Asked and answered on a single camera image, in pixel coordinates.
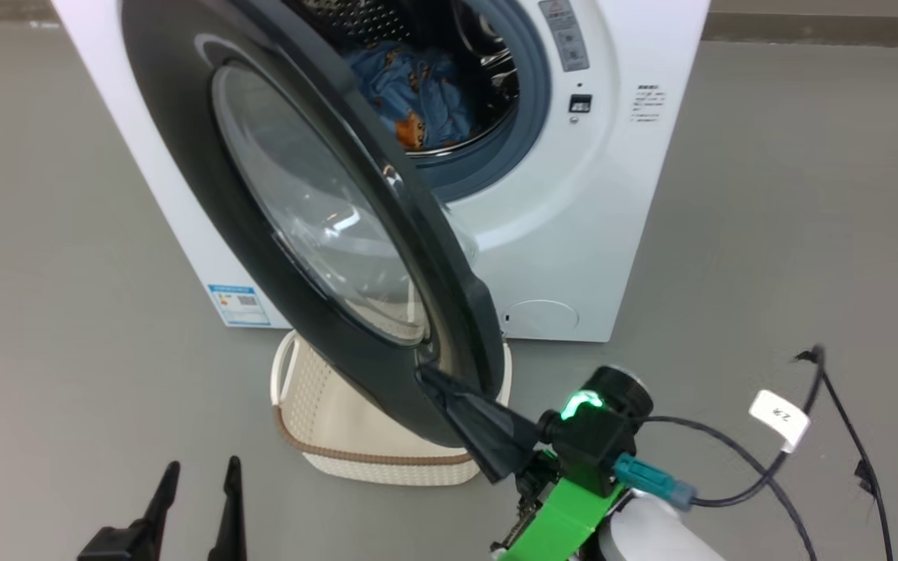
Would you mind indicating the grey warning label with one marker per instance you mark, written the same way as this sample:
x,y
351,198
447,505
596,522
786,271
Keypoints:
x,y
566,39

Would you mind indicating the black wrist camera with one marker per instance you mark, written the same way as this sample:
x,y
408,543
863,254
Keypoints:
x,y
597,444
114,544

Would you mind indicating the cream perforated laundry basket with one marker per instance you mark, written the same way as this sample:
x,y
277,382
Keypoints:
x,y
340,425

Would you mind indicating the blue garment with orange print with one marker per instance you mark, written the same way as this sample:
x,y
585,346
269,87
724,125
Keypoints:
x,y
418,86

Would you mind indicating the black glass washer door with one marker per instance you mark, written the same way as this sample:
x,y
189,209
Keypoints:
x,y
199,179

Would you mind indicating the round white filter cover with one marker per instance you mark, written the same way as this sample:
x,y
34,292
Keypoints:
x,y
540,319

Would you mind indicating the small printed text sticker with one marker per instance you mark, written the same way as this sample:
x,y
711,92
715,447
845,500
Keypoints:
x,y
648,104

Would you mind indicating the black door latch slot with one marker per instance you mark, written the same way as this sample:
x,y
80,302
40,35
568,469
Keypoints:
x,y
580,104

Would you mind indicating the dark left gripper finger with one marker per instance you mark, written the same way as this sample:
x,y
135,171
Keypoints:
x,y
162,502
232,522

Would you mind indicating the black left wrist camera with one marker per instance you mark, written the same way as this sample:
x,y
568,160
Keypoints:
x,y
114,544

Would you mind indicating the white front-load washing machine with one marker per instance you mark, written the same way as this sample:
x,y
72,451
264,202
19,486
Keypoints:
x,y
613,234

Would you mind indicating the blue energy label sticker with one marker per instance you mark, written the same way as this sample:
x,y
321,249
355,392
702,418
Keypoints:
x,y
240,305

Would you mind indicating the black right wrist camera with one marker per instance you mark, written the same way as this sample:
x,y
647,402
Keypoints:
x,y
597,444

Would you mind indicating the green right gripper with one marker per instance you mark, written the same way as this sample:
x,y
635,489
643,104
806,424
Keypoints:
x,y
562,518

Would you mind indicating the stainless steel washing machine drum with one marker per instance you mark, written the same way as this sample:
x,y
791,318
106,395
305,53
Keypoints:
x,y
488,47

